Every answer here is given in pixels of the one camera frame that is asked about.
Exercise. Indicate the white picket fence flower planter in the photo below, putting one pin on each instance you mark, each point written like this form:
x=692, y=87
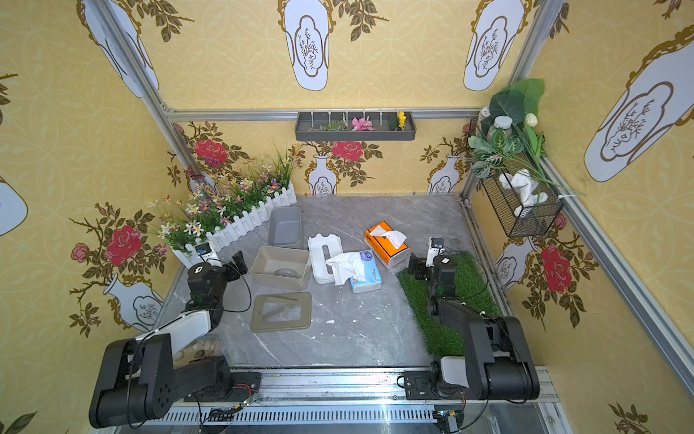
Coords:
x=228, y=210

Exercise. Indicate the white tissue box lid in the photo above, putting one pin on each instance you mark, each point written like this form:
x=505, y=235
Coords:
x=322, y=248

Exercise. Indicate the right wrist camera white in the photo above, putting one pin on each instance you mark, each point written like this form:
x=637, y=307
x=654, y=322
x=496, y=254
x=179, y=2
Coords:
x=435, y=247

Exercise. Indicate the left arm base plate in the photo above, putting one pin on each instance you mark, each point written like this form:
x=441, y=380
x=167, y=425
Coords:
x=242, y=386

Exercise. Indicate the grey wall shelf tray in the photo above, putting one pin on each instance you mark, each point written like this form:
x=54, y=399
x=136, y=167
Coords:
x=336, y=126

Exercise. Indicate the grey plastic bin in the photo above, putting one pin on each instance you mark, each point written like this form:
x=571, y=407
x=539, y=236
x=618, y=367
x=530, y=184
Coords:
x=286, y=228

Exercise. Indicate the blue tissue paper pack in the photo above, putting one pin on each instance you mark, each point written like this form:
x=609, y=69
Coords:
x=358, y=269

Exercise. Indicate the black wire wall basket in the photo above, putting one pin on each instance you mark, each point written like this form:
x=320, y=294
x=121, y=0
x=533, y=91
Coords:
x=542, y=216

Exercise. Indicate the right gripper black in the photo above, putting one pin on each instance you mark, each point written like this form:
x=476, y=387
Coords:
x=421, y=266

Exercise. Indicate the pink flower on shelf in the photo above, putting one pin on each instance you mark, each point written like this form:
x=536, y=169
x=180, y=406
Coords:
x=362, y=124

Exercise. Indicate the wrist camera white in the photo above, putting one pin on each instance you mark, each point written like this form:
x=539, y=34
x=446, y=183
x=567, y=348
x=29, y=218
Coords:
x=207, y=254
x=435, y=247

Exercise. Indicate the green leafy artificial plant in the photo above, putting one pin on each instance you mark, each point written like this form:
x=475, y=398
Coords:
x=508, y=136

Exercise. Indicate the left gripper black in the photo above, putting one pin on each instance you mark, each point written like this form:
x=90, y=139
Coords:
x=232, y=266

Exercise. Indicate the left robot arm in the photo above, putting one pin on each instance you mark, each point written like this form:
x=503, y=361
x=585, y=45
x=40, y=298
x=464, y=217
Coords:
x=138, y=380

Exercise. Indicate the tray of sand and stones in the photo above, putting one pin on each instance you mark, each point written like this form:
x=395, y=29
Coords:
x=201, y=348

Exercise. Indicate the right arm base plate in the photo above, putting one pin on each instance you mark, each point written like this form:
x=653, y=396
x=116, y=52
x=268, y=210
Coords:
x=423, y=386

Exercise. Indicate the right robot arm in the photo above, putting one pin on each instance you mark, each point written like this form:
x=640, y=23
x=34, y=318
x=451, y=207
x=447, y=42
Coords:
x=497, y=362

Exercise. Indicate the orange tissue box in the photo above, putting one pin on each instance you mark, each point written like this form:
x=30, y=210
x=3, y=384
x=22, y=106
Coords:
x=388, y=244

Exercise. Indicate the beige tissue box lid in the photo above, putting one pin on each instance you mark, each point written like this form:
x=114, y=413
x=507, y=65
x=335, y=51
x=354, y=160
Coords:
x=281, y=312

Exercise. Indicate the beige tissue box base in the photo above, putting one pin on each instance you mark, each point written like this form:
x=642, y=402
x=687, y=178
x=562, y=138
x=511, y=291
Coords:
x=282, y=268

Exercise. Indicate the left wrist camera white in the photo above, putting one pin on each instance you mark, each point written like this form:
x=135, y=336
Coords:
x=207, y=254

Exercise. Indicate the white cloth in basket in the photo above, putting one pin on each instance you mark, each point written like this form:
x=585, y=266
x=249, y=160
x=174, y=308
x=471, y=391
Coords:
x=526, y=189

